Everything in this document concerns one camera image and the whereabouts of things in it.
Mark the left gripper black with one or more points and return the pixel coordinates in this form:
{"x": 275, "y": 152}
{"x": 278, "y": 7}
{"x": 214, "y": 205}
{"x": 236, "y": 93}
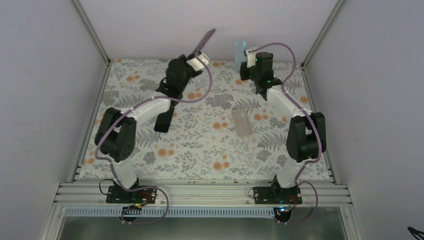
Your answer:
{"x": 184, "y": 58}

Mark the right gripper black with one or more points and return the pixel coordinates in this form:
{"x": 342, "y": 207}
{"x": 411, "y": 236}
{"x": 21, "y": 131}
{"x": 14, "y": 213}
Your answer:
{"x": 243, "y": 76}

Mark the dark blue phone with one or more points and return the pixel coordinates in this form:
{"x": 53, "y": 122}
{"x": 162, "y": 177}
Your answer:
{"x": 163, "y": 121}

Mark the beige phone case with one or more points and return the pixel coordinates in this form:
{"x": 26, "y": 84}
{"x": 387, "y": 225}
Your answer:
{"x": 241, "y": 122}

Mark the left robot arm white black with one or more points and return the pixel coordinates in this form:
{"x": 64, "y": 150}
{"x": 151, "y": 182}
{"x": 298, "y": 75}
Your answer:
{"x": 116, "y": 135}

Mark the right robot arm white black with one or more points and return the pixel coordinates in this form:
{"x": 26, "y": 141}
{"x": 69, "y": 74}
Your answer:
{"x": 306, "y": 136}

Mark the floral patterned table mat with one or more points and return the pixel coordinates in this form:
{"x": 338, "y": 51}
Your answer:
{"x": 202, "y": 142}

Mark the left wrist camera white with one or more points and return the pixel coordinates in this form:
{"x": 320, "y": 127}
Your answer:
{"x": 198, "y": 60}

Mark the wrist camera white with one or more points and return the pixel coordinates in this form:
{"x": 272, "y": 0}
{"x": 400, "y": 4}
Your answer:
{"x": 198, "y": 60}
{"x": 250, "y": 54}

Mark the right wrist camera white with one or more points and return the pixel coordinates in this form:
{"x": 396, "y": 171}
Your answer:
{"x": 250, "y": 54}

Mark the left aluminium frame post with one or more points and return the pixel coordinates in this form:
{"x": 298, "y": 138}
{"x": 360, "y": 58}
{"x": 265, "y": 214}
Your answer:
{"x": 89, "y": 27}

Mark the aluminium frame post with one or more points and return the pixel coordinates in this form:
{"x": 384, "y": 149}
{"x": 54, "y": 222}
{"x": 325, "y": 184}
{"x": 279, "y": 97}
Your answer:
{"x": 328, "y": 23}
{"x": 89, "y": 27}

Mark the right aluminium frame post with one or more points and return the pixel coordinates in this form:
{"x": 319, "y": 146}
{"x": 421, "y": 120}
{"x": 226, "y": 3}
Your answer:
{"x": 328, "y": 23}

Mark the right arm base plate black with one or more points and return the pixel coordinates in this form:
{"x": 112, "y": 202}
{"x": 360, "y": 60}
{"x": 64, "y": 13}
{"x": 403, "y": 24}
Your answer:
{"x": 267, "y": 195}

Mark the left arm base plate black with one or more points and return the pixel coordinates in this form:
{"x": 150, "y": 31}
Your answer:
{"x": 117, "y": 195}

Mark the slotted cable duct grey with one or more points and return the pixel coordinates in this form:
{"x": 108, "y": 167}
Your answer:
{"x": 171, "y": 212}

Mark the aluminium mounting rail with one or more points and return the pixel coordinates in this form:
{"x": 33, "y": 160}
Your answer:
{"x": 185, "y": 193}

